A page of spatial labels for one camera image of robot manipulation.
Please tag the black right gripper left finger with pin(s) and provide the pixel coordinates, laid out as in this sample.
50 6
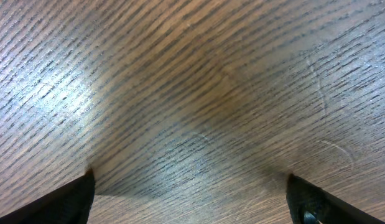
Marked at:
69 204

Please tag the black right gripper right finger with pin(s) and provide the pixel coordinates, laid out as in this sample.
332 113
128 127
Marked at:
310 204

